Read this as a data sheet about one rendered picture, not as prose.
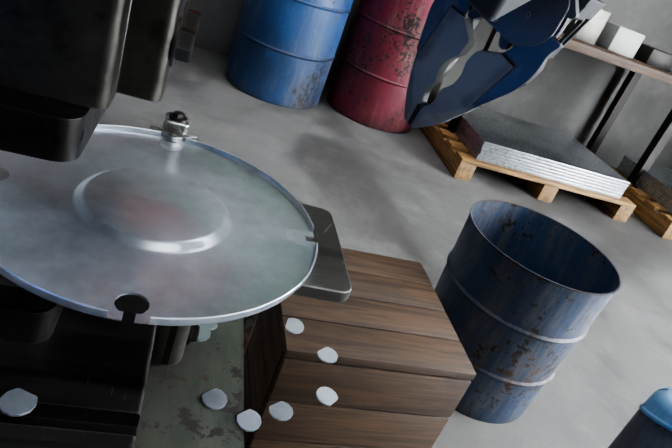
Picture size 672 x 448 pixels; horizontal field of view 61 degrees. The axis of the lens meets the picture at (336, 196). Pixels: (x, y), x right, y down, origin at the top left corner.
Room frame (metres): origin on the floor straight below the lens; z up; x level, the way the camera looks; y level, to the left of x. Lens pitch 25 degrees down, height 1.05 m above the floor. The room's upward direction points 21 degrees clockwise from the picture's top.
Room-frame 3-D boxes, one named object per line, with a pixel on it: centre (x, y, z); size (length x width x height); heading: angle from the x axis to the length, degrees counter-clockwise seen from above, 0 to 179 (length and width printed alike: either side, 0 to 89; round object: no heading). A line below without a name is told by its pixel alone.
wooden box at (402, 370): (1.05, -0.14, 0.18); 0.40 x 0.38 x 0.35; 110
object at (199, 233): (0.42, 0.14, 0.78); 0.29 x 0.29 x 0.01
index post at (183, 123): (0.58, 0.20, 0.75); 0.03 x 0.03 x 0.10; 18
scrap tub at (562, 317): (1.40, -0.56, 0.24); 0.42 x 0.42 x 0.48
